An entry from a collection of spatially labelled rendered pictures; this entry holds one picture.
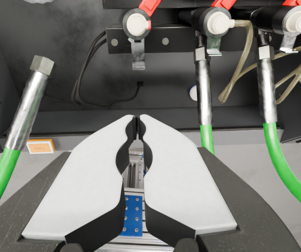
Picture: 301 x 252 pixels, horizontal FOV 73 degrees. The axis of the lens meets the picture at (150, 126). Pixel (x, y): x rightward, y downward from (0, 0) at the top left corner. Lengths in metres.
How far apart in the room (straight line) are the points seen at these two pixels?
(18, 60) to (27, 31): 0.07
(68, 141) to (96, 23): 0.26
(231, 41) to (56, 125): 0.40
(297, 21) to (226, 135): 0.28
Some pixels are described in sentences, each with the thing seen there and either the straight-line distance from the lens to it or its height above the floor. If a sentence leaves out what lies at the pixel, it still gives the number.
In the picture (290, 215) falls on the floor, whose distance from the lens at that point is 2.82.
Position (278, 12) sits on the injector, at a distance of 0.28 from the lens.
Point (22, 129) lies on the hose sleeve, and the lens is 0.23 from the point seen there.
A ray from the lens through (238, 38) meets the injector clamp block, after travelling 0.37.
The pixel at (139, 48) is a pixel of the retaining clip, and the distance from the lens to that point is 0.23.
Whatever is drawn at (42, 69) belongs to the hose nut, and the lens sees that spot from 0.23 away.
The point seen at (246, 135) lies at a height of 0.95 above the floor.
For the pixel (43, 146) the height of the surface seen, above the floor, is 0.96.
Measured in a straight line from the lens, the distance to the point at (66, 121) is 0.53.
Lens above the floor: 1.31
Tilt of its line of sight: 59 degrees down
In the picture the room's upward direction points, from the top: 176 degrees clockwise
